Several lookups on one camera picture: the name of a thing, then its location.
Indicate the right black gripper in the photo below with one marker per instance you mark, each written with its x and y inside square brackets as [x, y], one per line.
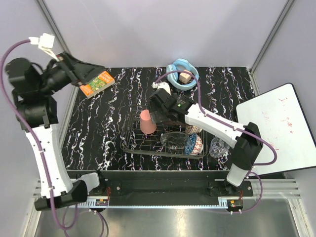
[161, 117]

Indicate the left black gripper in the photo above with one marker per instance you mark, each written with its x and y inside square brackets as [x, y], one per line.
[82, 71]

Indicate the pink plastic cup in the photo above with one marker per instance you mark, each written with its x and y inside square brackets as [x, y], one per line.
[146, 124]

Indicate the red floral plate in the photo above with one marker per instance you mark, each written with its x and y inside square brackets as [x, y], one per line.
[174, 123]

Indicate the grey wire dish rack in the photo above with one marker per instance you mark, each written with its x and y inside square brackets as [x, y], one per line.
[134, 141]

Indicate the clear glass plate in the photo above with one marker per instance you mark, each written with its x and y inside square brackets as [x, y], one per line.
[174, 141]

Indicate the brown patterned bowl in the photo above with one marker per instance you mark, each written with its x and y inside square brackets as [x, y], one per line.
[190, 129]

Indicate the blue triangle patterned bowl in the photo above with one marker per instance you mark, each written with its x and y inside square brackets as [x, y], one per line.
[190, 144]

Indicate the orange patterned white bowl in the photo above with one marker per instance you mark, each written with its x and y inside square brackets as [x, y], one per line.
[198, 147]

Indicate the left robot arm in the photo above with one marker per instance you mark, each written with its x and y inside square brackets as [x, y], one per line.
[32, 95]

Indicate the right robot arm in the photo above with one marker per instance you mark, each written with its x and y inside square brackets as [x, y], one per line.
[243, 139]

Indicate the orange paperback book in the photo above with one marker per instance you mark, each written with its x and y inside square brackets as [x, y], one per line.
[97, 85]

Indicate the beige wooden cube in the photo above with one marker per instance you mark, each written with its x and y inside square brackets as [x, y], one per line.
[184, 77]

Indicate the clear glass mug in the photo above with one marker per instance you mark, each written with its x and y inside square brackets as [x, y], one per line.
[218, 147]

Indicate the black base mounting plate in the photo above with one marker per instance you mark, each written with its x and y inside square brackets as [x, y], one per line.
[168, 188]

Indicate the white whiteboard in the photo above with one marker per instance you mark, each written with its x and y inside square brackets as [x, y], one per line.
[282, 123]

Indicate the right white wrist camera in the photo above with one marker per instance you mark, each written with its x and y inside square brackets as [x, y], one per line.
[162, 85]

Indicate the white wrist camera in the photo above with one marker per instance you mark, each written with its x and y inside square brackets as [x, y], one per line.
[45, 43]
[162, 85]

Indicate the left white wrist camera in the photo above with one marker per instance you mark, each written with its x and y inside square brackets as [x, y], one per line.
[45, 43]

